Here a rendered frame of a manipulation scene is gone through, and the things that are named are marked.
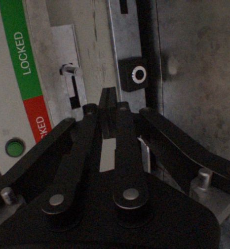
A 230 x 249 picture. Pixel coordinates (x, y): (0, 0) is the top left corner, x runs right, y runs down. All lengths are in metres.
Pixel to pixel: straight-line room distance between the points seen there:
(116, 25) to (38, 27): 0.15
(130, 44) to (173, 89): 0.12
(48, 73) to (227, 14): 0.26
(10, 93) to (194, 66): 0.30
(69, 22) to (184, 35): 0.19
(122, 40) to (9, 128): 0.25
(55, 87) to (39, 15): 0.11
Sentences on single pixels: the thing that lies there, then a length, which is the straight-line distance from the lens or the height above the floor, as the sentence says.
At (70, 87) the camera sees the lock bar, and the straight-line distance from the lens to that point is 0.36.
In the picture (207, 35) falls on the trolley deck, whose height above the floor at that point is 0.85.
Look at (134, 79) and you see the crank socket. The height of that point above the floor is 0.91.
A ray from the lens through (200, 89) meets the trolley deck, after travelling 0.34.
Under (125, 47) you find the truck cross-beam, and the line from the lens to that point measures 0.38.
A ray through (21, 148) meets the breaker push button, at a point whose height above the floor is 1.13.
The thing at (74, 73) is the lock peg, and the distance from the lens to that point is 0.30.
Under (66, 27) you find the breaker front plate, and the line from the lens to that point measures 0.35.
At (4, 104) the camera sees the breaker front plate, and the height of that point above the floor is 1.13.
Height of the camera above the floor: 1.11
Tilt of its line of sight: 24 degrees down
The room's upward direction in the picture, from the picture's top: 110 degrees counter-clockwise
